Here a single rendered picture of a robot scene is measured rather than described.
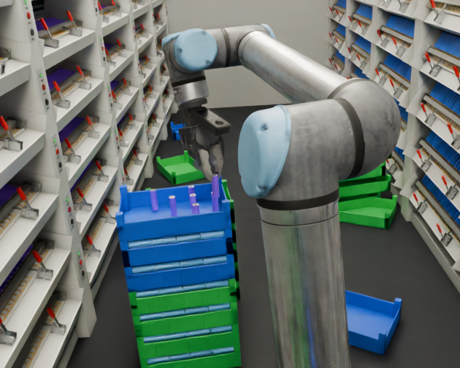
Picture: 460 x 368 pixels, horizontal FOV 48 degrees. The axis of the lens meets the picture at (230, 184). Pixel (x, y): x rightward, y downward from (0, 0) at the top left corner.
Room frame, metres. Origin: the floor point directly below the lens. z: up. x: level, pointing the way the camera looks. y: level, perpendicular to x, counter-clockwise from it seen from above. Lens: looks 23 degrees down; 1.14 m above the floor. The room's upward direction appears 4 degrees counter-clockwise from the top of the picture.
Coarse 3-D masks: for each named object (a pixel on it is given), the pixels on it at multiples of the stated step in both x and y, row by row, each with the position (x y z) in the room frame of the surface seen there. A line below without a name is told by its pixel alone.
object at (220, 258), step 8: (216, 256) 1.23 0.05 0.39; (224, 256) 1.23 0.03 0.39; (152, 264) 1.21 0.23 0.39; (160, 264) 1.21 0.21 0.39; (168, 264) 1.21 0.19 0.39; (176, 264) 1.21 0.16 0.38; (184, 264) 1.21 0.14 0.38; (192, 264) 1.21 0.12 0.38; (200, 264) 1.23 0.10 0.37; (136, 272) 1.20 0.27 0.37
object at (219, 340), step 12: (204, 336) 1.21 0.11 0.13; (216, 336) 1.21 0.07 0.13; (228, 336) 1.22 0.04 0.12; (144, 348) 1.19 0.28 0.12; (156, 348) 1.19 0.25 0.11; (168, 348) 1.20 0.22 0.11; (180, 348) 1.20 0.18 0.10; (192, 348) 1.20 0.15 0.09; (204, 348) 1.21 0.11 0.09; (216, 348) 1.21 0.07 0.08
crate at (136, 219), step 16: (128, 192) 1.39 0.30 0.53; (144, 192) 1.39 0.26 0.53; (160, 192) 1.40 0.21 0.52; (176, 192) 1.40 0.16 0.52; (208, 192) 1.41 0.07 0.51; (224, 192) 1.34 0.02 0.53; (128, 208) 1.37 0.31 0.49; (144, 208) 1.38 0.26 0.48; (160, 208) 1.37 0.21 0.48; (208, 208) 1.35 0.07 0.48; (224, 208) 1.22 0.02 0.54; (128, 224) 1.19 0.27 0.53; (144, 224) 1.20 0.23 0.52; (160, 224) 1.20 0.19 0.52; (176, 224) 1.20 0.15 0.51; (192, 224) 1.21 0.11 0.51; (208, 224) 1.21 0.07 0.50; (224, 224) 1.22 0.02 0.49; (128, 240) 1.19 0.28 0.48
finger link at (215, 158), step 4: (212, 148) 1.27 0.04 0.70; (216, 148) 1.27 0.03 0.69; (220, 148) 1.27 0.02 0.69; (212, 152) 1.26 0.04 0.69; (216, 152) 1.26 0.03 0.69; (220, 152) 1.27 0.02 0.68; (212, 156) 1.27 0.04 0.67; (216, 156) 1.26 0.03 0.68; (220, 156) 1.26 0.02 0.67; (208, 160) 1.31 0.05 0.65; (212, 160) 1.29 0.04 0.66; (216, 160) 1.26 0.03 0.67; (220, 160) 1.26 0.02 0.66; (212, 164) 1.29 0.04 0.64; (216, 164) 1.25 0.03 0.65; (220, 164) 1.26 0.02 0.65; (216, 168) 1.26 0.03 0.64; (220, 168) 1.25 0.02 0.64; (216, 172) 1.25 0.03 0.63; (220, 172) 1.25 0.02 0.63; (220, 176) 1.26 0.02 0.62
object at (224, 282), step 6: (210, 282) 1.23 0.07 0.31; (216, 282) 1.23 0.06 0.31; (222, 282) 1.23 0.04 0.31; (228, 282) 1.23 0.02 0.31; (156, 288) 1.21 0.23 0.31; (162, 288) 1.21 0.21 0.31; (168, 288) 1.21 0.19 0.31; (174, 288) 1.21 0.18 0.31; (180, 288) 1.21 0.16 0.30; (186, 288) 1.21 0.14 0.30; (192, 288) 1.21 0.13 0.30; (198, 288) 1.22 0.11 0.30; (204, 288) 1.23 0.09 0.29; (138, 294) 1.20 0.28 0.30; (144, 294) 1.20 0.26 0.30; (150, 294) 1.20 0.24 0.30; (156, 294) 1.21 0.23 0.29; (162, 294) 1.21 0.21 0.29
